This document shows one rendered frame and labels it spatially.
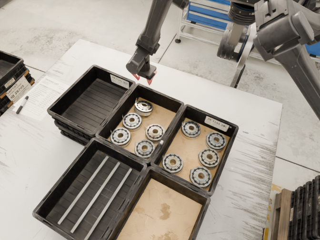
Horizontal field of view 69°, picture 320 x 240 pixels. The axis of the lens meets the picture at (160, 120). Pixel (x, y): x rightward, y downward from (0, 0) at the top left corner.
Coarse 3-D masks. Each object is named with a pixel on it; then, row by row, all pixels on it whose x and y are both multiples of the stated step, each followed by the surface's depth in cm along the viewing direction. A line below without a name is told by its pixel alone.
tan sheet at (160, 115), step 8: (152, 104) 134; (128, 112) 130; (152, 112) 131; (160, 112) 131; (168, 112) 131; (144, 120) 127; (152, 120) 128; (160, 120) 128; (168, 120) 128; (144, 128) 125; (136, 136) 122; (144, 136) 122
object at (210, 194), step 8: (176, 120) 116; (224, 120) 117; (168, 136) 111; (232, 136) 113; (232, 144) 110; (152, 160) 103; (224, 160) 106; (160, 168) 102; (176, 176) 100; (192, 184) 98; (216, 184) 98; (208, 192) 96
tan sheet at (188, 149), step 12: (192, 120) 129; (180, 132) 124; (204, 132) 125; (180, 144) 120; (192, 144) 120; (204, 144) 121; (180, 156) 116; (192, 156) 116; (192, 168) 113; (216, 168) 113
